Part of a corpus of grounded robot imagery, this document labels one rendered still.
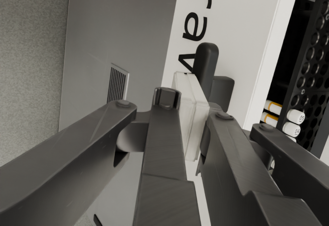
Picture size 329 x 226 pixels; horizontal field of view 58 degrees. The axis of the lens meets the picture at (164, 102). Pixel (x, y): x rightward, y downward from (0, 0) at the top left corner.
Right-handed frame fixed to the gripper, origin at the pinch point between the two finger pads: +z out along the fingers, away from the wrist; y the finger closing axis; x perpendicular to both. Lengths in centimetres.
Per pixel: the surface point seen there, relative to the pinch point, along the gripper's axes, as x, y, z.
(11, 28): -9, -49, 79
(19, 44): -14, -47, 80
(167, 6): 5.9, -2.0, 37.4
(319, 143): -4.9, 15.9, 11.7
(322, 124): -2.9, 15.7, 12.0
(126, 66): -7.6, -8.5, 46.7
